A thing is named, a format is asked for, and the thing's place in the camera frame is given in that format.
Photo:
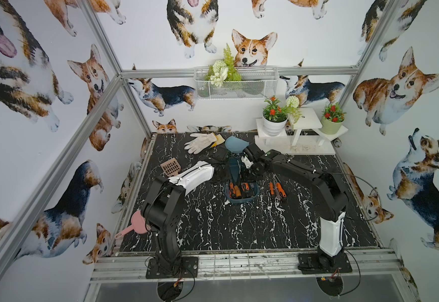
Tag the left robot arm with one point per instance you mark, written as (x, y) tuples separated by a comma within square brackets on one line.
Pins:
[(164, 206)]

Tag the white work glove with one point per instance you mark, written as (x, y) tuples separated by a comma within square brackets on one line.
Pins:
[(200, 142)]

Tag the green potted red flowers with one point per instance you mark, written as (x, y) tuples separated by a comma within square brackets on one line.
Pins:
[(332, 119)]

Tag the white wire wall basket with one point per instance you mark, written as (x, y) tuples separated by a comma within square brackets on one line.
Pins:
[(256, 83)]

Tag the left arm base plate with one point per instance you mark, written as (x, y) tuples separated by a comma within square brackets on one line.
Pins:
[(183, 267)]

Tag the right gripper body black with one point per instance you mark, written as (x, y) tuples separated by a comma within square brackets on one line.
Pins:
[(253, 170)]

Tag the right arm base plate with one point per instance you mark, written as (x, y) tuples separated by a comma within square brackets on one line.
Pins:
[(320, 263)]

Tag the white stepped stand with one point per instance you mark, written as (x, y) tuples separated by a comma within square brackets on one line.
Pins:
[(307, 139)]

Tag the orange screwdriver left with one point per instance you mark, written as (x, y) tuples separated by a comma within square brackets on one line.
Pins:
[(236, 192)]

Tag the green white artificial plant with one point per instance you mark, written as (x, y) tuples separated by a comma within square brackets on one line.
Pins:
[(223, 71)]

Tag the white potted red flowers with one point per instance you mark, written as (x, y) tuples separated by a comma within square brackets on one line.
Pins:
[(275, 116)]

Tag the brown slotted scoop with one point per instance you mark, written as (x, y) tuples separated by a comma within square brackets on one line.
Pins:
[(171, 167)]

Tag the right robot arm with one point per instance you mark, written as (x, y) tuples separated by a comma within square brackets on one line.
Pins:
[(328, 192)]

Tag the teal storage box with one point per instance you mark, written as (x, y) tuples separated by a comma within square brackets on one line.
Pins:
[(244, 180)]

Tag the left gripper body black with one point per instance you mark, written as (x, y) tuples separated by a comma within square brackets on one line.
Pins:
[(222, 166)]

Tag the blue plastic dustpan scoop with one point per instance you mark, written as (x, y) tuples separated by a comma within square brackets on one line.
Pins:
[(236, 145)]

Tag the yellow cloth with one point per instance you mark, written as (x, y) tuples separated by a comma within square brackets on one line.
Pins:
[(219, 140)]

